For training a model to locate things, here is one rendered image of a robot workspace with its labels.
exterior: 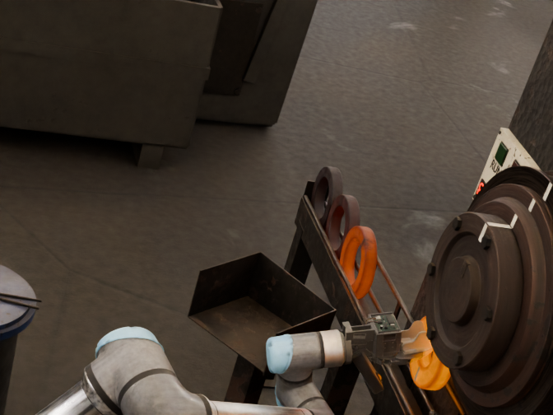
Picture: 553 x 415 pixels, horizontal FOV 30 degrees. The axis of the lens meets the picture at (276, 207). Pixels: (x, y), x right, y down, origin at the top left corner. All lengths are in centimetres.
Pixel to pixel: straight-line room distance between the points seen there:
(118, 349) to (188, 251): 194
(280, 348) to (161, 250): 177
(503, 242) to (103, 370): 75
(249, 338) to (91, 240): 144
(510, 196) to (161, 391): 71
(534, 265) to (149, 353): 70
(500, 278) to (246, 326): 90
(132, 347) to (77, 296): 157
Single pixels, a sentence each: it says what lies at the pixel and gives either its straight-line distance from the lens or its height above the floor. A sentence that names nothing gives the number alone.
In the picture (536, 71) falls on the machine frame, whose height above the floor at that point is 138.
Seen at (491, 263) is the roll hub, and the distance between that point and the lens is 177.
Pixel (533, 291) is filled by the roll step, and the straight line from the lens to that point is 174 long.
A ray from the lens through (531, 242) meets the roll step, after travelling 177.
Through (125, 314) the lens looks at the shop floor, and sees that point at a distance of 344.
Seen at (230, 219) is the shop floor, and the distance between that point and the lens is 411.
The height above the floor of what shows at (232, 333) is 60.
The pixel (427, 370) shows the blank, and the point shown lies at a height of 81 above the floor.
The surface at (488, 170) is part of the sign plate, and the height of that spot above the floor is 114.
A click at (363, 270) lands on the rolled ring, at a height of 73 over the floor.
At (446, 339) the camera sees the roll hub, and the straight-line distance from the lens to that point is 191.
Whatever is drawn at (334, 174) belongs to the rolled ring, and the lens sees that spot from 292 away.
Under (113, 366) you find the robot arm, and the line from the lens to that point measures 192.
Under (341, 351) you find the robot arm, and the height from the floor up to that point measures 83.
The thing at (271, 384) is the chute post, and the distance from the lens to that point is 331.
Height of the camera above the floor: 201
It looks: 28 degrees down
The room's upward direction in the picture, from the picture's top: 17 degrees clockwise
